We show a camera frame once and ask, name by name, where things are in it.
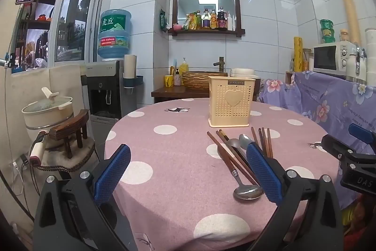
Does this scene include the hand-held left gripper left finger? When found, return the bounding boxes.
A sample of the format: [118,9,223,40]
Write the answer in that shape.
[33,144,138,251]

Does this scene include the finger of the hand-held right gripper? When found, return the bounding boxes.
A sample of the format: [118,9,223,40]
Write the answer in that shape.
[321,134,376,165]
[348,123,376,147]

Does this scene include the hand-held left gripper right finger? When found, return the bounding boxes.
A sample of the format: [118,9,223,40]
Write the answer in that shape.
[246,142,344,251]

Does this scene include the metal spoon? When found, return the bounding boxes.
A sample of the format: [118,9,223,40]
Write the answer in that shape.
[239,133,255,151]
[227,138,250,165]
[217,144,265,200]

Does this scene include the brown wooden chopstick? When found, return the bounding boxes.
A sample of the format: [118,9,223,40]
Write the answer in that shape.
[216,130,261,186]
[251,127,260,148]
[262,128,271,158]
[206,131,255,185]
[266,128,274,159]

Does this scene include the black chopstick thin gold band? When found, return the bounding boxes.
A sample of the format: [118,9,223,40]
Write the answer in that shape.
[258,128,268,157]

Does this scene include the black chopstick wide gold band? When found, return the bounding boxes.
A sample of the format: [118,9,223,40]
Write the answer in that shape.
[219,129,254,173]

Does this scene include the beige plastic utensil holder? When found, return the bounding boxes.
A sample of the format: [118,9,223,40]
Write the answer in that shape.
[208,76,255,127]

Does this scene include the beige round cushion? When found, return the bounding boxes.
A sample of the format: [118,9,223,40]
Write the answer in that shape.
[38,138,96,172]

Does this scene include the person's red clothing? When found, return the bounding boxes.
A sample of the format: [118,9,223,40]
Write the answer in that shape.
[341,196,376,243]

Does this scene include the purple floral cloth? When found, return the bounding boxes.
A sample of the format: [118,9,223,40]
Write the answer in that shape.
[257,70,376,210]

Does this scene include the small dark wooden stool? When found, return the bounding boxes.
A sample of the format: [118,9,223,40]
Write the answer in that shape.
[48,109,90,159]

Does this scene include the pink polka dot tablecloth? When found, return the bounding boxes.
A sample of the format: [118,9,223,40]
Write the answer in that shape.
[104,98,349,251]

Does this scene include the white red handheld appliance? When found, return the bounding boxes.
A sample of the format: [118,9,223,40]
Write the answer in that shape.
[29,130,47,165]

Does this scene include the white stacked containers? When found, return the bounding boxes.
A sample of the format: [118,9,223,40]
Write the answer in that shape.
[364,28,376,84]

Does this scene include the grey water dispenser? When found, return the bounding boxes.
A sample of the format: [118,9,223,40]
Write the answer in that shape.
[81,60,125,151]

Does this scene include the white microwave oven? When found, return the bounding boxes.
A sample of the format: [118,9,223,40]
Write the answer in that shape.
[312,41,357,76]

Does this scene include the cream pot with lid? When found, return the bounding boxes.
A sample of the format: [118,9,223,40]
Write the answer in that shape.
[22,87,74,138]

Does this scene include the glass jar yellow contents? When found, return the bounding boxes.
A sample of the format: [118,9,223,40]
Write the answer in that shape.
[302,49,312,72]

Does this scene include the yellow printed paper roll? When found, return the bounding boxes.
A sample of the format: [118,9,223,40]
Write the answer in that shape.
[293,36,304,73]

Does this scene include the dark wooden counter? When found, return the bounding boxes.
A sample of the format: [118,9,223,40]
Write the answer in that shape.
[151,86,262,104]

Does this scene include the white brown rice cooker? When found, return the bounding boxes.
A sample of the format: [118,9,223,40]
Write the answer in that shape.
[230,68,262,101]

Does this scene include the white cylinder roll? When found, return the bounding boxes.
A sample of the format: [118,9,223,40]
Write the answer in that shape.
[124,55,137,79]

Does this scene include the woven basin sink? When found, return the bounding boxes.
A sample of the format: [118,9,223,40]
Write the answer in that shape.
[181,71,229,90]

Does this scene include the bronze faucet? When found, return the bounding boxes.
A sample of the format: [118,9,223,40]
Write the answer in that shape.
[213,56,226,73]

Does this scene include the tall yellow foam roll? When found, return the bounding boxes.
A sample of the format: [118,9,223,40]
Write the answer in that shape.
[339,0,362,46]

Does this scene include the blue water jug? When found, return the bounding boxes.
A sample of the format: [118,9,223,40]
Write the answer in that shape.
[98,9,132,61]

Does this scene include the dark bottle red label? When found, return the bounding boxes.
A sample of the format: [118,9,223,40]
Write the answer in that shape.
[217,6,228,30]

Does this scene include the aluminium framed window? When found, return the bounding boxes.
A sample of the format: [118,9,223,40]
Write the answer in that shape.
[12,0,106,73]

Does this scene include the green hanging packet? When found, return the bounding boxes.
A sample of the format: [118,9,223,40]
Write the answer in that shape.
[159,9,168,32]

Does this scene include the yellow seasoning pouch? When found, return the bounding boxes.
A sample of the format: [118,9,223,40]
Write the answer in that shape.
[184,12,198,30]

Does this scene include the dark blue wall holder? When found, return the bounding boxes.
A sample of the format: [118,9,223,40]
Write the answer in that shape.
[123,76,144,89]

